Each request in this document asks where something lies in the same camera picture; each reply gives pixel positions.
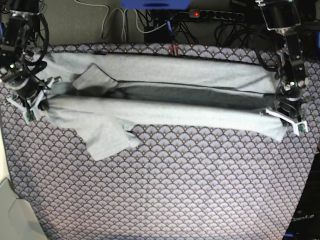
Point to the light grey T-shirt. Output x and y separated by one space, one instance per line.
102 97

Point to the black OpenArm box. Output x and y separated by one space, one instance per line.
305 224

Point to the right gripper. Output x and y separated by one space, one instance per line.
18 77

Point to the beige plastic furniture piece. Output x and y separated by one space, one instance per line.
17 218

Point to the blue box overhead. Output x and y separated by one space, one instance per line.
156 4

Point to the black box under table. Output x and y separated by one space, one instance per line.
161 36

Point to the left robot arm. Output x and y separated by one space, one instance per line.
282 17

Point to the red black table clamp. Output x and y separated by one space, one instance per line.
174 50

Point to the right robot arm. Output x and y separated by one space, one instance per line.
16 34

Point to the black power strip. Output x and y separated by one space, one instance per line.
216 15

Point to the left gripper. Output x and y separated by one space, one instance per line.
289 99

